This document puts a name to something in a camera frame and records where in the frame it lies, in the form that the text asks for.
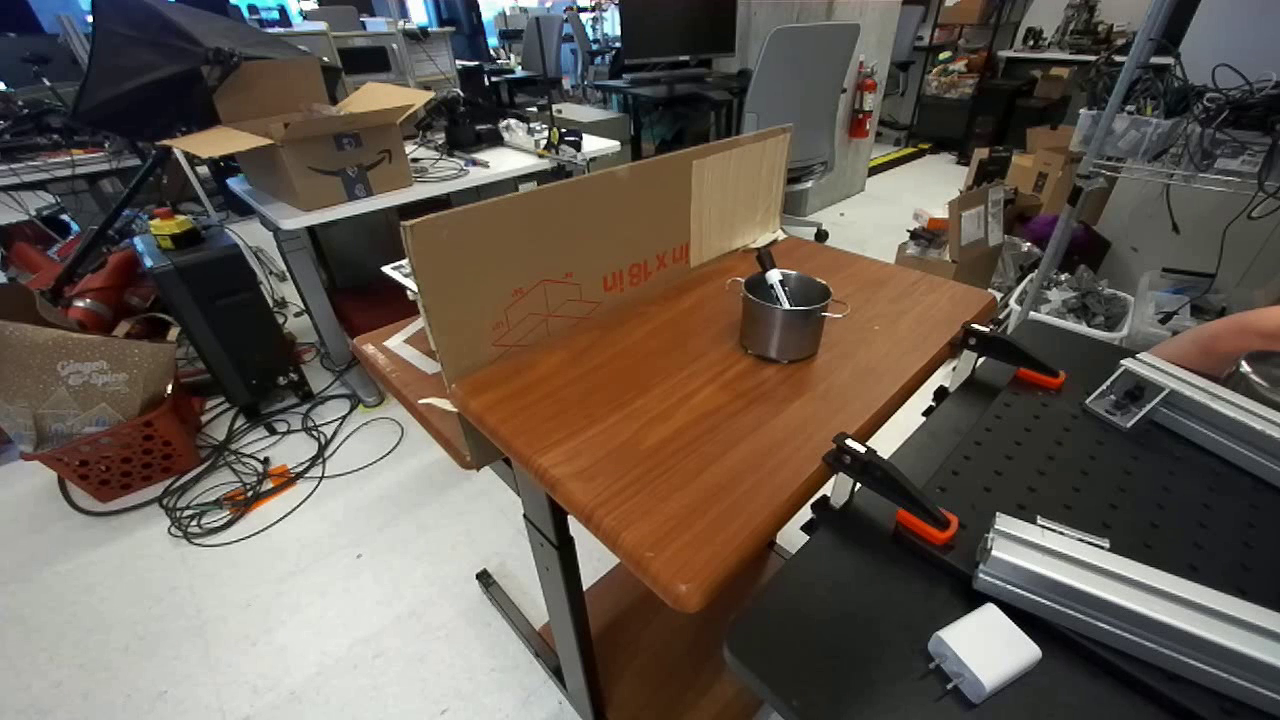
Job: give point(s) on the person's bare forearm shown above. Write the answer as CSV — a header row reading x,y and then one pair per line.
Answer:
x,y
1221,340

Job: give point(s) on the wooden desk with black legs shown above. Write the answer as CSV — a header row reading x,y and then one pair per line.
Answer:
x,y
664,425

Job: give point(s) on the steel pot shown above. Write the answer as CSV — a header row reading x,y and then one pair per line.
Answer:
x,y
781,332

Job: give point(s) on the brown cardboard panel red print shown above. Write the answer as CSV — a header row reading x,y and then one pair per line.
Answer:
x,y
535,266

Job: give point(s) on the black orange spring clamp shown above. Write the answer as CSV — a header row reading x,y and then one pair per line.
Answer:
x,y
1013,353
891,490

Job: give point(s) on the black monitor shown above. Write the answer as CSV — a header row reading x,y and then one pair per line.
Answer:
x,y
677,27

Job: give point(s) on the red fire extinguisher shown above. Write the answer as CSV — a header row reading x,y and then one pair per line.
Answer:
x,y
864,101

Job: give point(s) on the grey work table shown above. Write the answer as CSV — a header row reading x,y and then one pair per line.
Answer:
x,y
305,252

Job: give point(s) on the open cardboard box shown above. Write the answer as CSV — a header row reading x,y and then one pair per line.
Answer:
x,y
325,154

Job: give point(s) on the orange power plug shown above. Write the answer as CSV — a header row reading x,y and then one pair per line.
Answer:
x,y
263,490

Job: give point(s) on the black perforated breadboard table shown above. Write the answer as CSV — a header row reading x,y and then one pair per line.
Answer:
x,y
1043,464

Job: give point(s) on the black equipment cabinet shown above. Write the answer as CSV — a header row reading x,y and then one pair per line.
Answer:
x,y
223,320

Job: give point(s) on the stacked brown cardboard boxes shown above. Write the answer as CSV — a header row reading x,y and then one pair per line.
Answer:
x,y
1027,181

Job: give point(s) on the white plastic bin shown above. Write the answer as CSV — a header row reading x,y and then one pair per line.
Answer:
x,y
1083,309

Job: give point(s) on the white power adapter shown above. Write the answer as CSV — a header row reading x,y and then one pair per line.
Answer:
x,y
985,649

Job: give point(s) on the silver metal pole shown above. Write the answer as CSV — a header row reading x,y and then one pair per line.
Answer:
x,y
1086,163

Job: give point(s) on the yellow emergency stop button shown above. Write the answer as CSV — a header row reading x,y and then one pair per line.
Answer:
x,y
171,228

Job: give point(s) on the red plastic basket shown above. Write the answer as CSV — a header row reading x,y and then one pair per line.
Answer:
x,y
124,453

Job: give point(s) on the red machine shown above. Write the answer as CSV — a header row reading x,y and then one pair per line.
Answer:
x,y
93,292

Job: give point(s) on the brown paper bag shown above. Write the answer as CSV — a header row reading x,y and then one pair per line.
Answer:
x,y
74,382

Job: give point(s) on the aluminium extrusion with end plate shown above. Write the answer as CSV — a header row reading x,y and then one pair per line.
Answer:
x,y
1212,415

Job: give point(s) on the black photo softbox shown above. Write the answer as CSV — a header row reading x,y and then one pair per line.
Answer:
x,y
144,64

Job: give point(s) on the long aluminium extrusion rail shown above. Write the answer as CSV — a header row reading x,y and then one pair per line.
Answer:
x,y
1132,602

